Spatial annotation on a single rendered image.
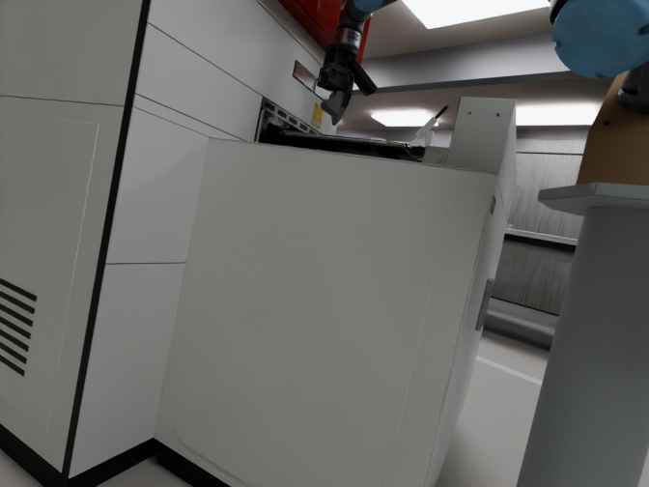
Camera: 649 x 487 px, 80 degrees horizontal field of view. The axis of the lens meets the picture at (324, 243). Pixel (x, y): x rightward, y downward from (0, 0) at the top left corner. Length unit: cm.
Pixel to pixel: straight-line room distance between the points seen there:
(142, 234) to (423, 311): 58
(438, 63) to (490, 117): 469
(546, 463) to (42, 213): 108
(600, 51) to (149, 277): 87
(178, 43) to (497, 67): 445
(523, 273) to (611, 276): 479
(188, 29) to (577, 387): 97
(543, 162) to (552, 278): 145
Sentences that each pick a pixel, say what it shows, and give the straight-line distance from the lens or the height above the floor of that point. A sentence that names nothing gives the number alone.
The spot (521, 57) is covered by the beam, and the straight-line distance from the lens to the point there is 506.
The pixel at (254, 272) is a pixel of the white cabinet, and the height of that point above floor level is 55.
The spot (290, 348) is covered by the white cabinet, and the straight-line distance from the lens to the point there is 81.
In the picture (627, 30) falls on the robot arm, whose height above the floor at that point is 98.
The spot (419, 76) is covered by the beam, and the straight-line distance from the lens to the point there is 552.
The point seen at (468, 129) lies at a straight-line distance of 78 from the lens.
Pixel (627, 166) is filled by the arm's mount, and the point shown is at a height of 86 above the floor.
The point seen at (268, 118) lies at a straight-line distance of 113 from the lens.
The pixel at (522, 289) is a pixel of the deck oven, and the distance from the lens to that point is 553.
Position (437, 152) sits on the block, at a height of 89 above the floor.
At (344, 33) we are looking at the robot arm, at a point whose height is 120.
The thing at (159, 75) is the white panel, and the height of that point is 90.
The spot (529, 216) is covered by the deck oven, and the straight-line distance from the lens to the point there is 558.
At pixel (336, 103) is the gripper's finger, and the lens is 117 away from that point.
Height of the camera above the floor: 69
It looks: 4 degrees down
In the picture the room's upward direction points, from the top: 12 degrees clockwise
